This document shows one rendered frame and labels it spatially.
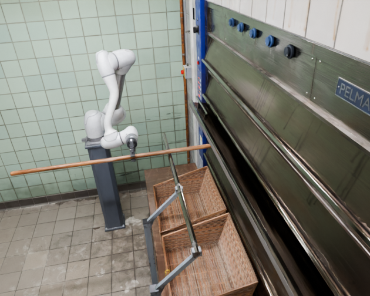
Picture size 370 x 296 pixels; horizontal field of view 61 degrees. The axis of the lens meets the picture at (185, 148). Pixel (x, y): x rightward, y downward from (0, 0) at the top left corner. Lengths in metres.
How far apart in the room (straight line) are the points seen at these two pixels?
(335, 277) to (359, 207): 0.28
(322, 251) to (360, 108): 0.49
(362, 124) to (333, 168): 0.17
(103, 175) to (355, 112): 2.40
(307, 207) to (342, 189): 0.26
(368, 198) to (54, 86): 2.89
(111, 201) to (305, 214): 2.24
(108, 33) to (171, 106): 0.95
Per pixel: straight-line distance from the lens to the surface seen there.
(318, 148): 1.09
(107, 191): 3.09
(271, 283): 1.72
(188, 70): 2.90
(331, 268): 1.15
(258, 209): 1.40
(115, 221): 3.33
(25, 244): 3.61
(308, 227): 1.22
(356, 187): 0.96
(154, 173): 3.06
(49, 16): 3.16
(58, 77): 3.28
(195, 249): 1.54
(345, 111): 0.98
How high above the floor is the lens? 2.33
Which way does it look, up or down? 31 degrees down
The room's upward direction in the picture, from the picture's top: 3 degrees counter-clockwise
